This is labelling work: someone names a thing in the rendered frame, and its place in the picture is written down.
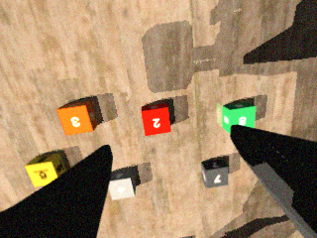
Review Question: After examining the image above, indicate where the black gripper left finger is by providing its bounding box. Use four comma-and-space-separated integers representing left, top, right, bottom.
0, 145, 113, 238

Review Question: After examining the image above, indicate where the dark green block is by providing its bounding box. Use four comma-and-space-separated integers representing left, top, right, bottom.
223, 102, 257, 134

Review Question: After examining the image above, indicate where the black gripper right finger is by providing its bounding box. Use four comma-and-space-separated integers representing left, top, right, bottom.
230, 124, 317, 238

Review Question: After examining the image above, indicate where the red block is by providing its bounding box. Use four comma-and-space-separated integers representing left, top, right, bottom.
142, 103, 171, 136

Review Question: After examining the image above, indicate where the yellow digit block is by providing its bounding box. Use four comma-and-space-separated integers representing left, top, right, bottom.
25, 154, 65, 186

